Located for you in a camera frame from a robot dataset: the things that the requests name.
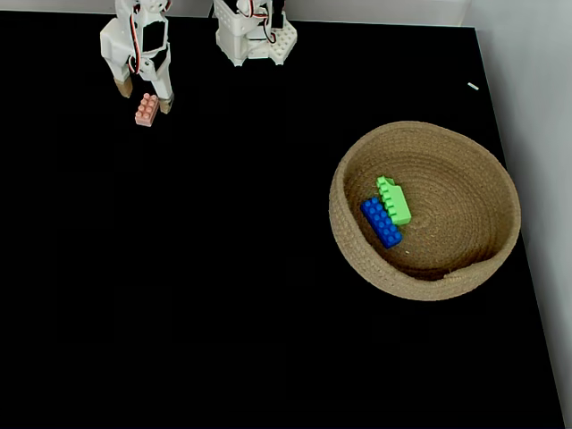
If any blue lego block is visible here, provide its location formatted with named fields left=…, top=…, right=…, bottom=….
left=359, top=197, right=404, bottom=250

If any red black wrist cable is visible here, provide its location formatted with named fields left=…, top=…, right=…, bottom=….
left=127, top=12, right=141, bottom=75

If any pink lego block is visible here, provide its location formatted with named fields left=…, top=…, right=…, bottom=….
left=134, top=92, right=161, bottom=129

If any green lego block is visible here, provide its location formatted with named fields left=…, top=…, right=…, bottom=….
left=374, top=174, right=413, bottom=227

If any woven rope basket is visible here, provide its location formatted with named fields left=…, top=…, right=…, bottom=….
left=328, top=120, right=523, bottom=302

